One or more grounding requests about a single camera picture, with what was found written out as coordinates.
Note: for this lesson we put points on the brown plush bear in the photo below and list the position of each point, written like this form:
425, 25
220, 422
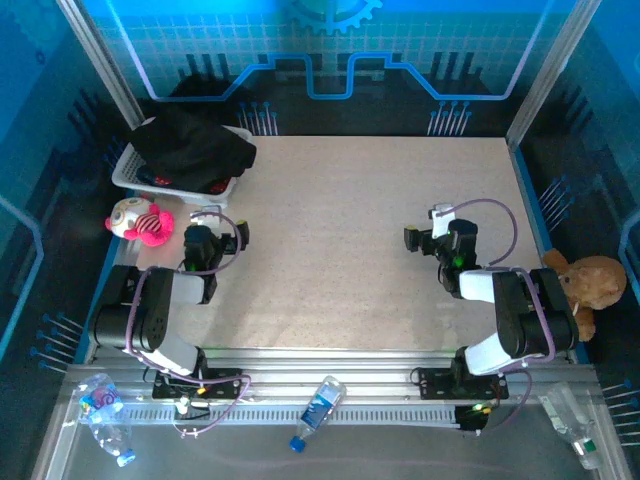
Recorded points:
595, 285

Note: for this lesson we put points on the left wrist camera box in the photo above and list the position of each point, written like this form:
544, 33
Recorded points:
206, 212

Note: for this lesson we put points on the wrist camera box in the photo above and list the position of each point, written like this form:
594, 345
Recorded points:
441, 220
206, 212

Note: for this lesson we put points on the plastic bottle colourful label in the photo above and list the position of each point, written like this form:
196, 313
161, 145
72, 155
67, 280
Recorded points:
102, 407

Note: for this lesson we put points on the aluminium frame rail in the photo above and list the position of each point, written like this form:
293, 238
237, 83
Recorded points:
330, 362

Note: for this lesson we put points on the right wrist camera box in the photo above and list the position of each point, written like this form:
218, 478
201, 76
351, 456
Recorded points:
441, 220

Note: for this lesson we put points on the black electronics box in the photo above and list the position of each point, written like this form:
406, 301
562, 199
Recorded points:
472, 417

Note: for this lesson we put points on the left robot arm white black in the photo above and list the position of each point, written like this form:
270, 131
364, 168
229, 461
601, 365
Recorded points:
150, 310

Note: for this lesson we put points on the white plastic mesh basket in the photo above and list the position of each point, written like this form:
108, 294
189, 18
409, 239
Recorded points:
125, 167

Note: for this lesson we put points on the pink striped plush toy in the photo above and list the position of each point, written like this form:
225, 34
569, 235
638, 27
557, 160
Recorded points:
145, 222

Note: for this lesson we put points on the plastic bottle blue label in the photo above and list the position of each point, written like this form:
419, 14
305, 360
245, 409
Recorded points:
317, 410

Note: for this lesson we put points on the aluminium frame post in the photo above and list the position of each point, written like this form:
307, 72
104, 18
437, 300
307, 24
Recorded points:
550, 75
105, 65

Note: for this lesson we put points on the clear bottle green cap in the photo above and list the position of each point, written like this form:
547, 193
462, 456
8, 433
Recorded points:
570, 425

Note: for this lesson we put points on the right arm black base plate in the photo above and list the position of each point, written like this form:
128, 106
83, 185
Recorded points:
435, 382

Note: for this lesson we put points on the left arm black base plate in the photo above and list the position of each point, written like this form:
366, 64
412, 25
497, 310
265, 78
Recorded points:
225, 382

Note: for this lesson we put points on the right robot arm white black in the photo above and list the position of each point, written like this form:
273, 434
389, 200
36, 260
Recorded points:
520, 310

